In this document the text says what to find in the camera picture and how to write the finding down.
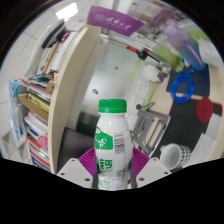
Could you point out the grey metal laptop stand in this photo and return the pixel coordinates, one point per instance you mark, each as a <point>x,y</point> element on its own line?
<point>151,131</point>

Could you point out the purple hanging pennant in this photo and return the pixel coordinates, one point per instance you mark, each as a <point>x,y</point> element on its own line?
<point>113,20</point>

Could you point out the black desk mat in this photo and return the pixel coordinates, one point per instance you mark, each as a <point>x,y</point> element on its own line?
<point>185,131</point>

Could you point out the ceiling light panels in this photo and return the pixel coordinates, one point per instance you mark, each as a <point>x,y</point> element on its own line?
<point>66,10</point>

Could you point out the dark wine bottle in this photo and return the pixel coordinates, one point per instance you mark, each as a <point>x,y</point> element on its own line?
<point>141,53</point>

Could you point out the black-white patterned cup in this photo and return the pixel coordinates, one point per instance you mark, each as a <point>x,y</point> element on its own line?
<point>171,156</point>

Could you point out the wooden shelf with books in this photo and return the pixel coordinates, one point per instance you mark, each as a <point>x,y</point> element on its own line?
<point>63,100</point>

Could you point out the small dark screen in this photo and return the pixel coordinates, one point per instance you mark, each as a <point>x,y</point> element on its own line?
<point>87,120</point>

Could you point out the black computer monitor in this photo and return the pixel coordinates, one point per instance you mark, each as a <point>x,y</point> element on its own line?
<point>75,150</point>

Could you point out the white round jar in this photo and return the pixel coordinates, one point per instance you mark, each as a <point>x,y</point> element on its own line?
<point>150,73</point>

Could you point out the group photo poster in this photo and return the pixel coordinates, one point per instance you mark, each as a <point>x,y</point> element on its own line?
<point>156,15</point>

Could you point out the white wall socket row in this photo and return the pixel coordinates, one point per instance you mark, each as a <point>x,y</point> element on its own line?
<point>141,90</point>

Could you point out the white green-capped drink bottle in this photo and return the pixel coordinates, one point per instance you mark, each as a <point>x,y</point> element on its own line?
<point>113,146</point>

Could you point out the crumpled white tissue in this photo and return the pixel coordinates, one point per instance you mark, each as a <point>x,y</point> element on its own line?
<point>209,53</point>

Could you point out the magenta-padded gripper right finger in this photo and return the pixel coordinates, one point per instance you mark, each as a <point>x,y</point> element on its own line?
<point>150,170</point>

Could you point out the white folded paper towel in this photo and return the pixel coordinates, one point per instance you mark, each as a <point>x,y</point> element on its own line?
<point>210,135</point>

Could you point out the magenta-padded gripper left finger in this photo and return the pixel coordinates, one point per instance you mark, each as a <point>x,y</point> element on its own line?
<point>76,171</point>

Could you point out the purple translucent water bottle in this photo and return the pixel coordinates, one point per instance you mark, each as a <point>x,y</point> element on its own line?
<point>186,46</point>

